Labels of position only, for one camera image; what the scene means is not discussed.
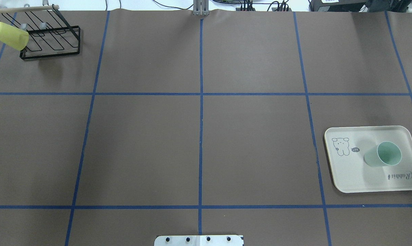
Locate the black wire cup rack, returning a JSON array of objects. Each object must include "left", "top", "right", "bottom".
[{"left": 0, "top": 0, "right": 81, "bottom": 60}]

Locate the aluminium frame post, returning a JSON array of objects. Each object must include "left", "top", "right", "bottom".
[{"left": 192, "top": 0, "right": 210, "bottom": 16}]

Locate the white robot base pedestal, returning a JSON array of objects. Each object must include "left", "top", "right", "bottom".
[{"left": 154, "top": 235, "right": 244, "bottom": 246}]

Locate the black orange power strip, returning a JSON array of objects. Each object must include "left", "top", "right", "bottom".
[{"left": 235, "top": 0, "right": 292, "bottom": 12}]

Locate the pale green plastic cup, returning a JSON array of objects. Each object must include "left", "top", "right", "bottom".
[{"left": 364, "top": 141, "right": 402, "bottom": 167}]

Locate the cream rabbit serving tray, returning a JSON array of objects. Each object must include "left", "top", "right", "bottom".
[{"left": 324, "top": 125, "right": 412, "bottom": 193}]

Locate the yellow plastic cup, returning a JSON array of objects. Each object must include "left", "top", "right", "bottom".
[{"left": 0, "top": 22, "right": 29, "bottom": 51}]

